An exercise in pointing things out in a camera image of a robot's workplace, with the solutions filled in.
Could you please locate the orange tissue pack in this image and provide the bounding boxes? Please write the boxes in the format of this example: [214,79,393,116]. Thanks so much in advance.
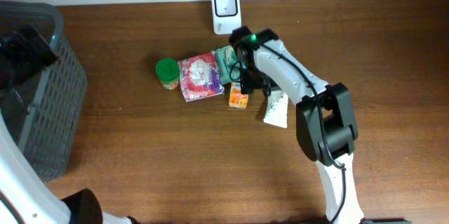
[229,82,248,109]

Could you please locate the white floral cream tube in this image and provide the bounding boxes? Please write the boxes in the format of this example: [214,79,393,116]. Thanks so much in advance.
[263,90,289,129]

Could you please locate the pink purple tissue pack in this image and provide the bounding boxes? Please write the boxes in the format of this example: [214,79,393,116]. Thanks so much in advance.
[177,52,225,102]

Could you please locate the green lid jar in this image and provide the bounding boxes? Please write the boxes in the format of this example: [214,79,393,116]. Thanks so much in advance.
[156,58,180,90]

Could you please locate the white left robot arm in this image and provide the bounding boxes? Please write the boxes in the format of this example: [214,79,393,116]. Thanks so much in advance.
[1,25,137,224]

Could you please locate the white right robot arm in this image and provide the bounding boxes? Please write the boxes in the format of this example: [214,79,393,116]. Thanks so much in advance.
[229,26,365,223]

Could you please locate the white barcode scanner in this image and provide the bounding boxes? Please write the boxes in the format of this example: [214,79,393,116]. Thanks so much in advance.
[211,0,241,35]

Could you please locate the teal wet wipes pack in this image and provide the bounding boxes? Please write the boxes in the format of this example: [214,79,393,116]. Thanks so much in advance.
[213,46,240,85]

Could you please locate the grey plastic basket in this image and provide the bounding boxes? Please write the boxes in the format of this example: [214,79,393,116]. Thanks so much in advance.
[1,1,88,183]

